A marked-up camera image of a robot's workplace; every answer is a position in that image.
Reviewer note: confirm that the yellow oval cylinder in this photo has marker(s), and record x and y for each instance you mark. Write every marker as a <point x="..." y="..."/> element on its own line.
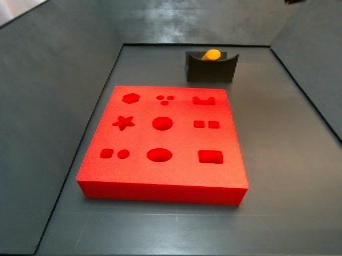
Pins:
<point x="211" y="55"/>

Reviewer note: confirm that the red foam shape board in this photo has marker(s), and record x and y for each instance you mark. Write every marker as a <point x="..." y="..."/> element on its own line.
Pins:
<point x="166" y="147"/>

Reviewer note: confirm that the black curved fixture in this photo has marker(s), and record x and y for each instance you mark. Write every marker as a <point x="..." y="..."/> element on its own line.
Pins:
<point x="210" y="71"/>

